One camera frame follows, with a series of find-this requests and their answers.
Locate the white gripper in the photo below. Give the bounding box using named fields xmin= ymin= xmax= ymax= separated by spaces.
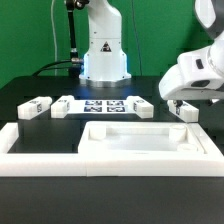
xmin=158 ymin=46 xmax=224 ymax=102

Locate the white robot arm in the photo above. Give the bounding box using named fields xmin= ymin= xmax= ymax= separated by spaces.
xmin=80 ymin=0 xmax=224 ymax=100

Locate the white marker base plate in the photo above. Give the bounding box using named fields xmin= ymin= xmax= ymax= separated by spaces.
xmin=68 ymin=100 xmax=134 ymax=114

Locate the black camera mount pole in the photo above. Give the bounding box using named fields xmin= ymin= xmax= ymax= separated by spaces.
xmin=65 ymin=0 xmax=90 ymax=78

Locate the black cable bundle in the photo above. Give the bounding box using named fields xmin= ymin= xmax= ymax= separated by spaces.
xmin=32 ymin=59 xmax=81 ymax=77

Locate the white hanging cable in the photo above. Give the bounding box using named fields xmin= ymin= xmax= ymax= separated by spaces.
xmin=50 ymin=0 xmax=59 ymax=68

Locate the white U-shaped obstacle frame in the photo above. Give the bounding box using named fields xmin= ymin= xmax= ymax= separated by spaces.
xmin=0 ymin=121 xmax=224 ymax=178

